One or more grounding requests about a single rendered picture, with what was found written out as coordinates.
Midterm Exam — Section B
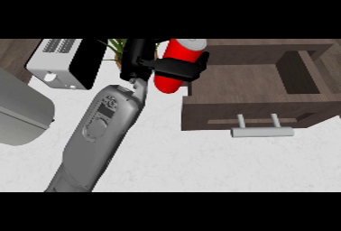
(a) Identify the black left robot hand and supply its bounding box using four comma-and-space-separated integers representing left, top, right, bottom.
118, 38, 211, 83

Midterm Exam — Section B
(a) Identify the red can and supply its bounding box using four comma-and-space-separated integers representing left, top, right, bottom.
153, 38, 209, 95

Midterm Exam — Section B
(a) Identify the brown wooden drawer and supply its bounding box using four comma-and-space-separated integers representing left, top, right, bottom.
180, 93, 341, 132
187, 38, 341, 106

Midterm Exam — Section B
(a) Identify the brown wooden drawer front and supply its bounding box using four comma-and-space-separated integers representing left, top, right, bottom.
180, 93, 341, 132

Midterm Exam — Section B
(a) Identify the green potted plant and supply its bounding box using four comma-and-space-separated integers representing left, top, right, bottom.
97, 38, 159, 69

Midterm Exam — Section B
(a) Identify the white and black appliance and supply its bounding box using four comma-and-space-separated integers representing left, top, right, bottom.
23, 38, 109, 91

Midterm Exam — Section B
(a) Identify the grey rounded appliance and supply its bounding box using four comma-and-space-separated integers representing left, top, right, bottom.
0, 68, 56, 147

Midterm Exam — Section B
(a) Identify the grey drawer handle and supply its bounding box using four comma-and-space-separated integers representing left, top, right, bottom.
228, 113, 295, 139

